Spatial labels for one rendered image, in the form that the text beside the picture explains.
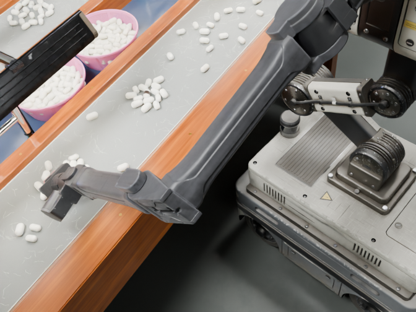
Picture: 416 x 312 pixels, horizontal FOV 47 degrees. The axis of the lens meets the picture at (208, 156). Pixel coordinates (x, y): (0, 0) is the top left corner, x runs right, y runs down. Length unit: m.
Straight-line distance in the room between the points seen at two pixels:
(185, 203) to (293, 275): 1.28
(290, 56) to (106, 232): 0.71
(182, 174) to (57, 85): 1.05
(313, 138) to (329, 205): 0.28
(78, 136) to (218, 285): 0.84
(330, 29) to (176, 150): 0.69
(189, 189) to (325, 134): 1.07
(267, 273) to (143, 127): 0.84
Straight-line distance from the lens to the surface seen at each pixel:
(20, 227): 1.38
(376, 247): 1.54
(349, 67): 2.71
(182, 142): 1.38
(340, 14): 0.81
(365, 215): 1.59
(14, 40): 2.00
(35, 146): 1.52
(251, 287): 1.97
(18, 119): 1.52
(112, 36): 1.84
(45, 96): 1.71
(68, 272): 1.25
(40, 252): 1.34
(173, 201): 0.74
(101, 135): 1.50
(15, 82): 1.23
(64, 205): 1.20
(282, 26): 0.78
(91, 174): 1.09
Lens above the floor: 1.82
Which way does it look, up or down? 52 degrees down
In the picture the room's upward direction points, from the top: 11 degrees counter-clockwise
